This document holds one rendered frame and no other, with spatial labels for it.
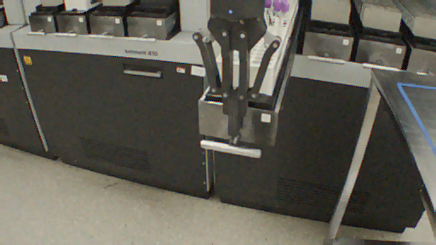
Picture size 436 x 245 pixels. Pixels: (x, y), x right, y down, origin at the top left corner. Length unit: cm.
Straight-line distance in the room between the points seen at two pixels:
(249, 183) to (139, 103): 51
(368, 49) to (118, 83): 84
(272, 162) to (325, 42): 47
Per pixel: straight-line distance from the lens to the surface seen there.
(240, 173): 124
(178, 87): 111
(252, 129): 56
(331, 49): 96
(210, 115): 57
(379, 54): 97
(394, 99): 62
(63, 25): 128
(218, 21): 47
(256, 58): 59
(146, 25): 107
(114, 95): 126
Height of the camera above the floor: 109
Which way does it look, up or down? 33 degrees down
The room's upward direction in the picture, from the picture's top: straight up
